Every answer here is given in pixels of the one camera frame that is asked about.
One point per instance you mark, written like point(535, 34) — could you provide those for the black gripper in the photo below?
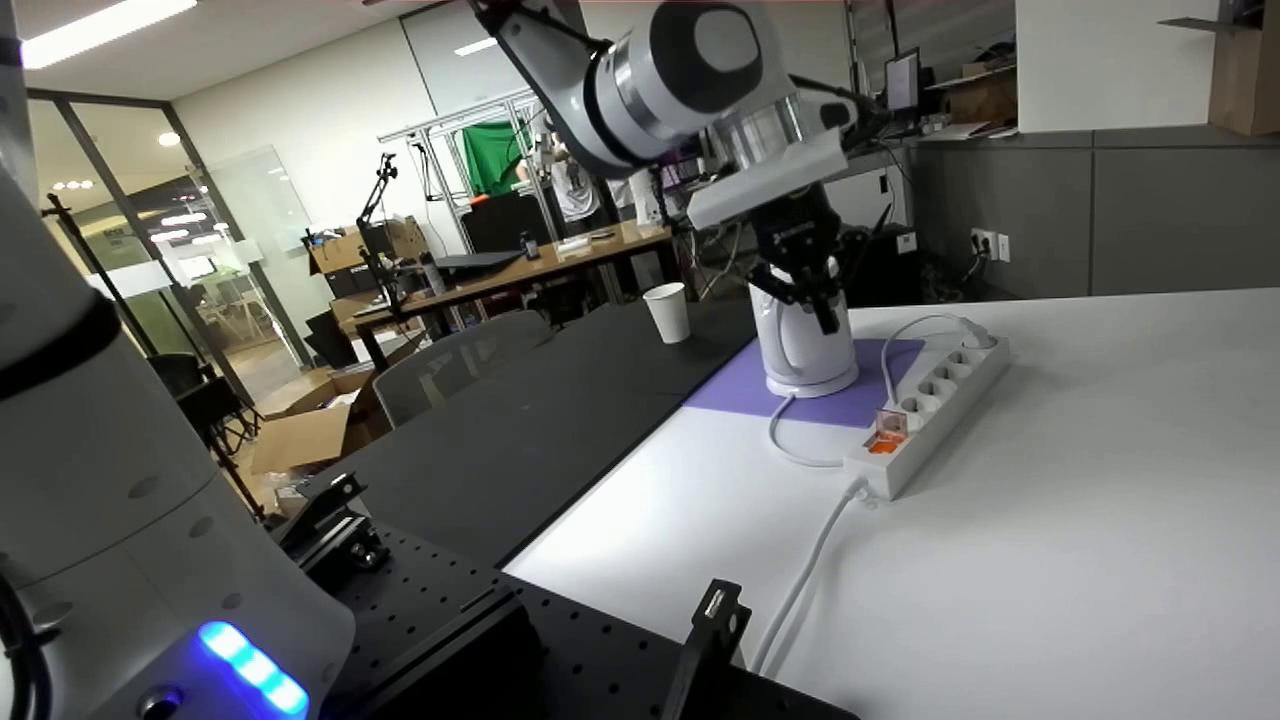
point(796, 237)

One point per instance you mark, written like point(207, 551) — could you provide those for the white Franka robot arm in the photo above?
point(95, 533)

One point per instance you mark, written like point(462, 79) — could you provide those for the white electric kettle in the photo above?
point(801, 354)

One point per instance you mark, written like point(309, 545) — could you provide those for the purple mat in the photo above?
point(733, 386)

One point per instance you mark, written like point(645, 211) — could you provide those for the white paper cup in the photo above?
point(668, 314)

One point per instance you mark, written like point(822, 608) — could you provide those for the black monitor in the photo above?
point(904, 81)

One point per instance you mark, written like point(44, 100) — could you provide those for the wooden table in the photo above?
point(535, 267)

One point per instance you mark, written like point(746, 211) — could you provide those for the green cloth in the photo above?
point(491, 163)

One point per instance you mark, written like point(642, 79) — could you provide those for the grey office chair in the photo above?
point(455, 360)

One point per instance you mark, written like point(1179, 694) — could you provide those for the black optical breadboard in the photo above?
point(455, 624)

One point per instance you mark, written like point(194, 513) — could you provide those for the wooden shelf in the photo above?
point(1254, 74)

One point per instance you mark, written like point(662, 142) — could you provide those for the large floor cardboard box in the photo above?
point(307, 433)

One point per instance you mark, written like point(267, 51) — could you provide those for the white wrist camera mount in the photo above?
point(775, 175)

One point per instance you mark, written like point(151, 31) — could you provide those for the white wall socket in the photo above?
point(989, 246)

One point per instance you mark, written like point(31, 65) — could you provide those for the black bracket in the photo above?
point(705, 640)

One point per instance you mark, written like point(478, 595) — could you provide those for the black camera stand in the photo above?
point(379, 225)

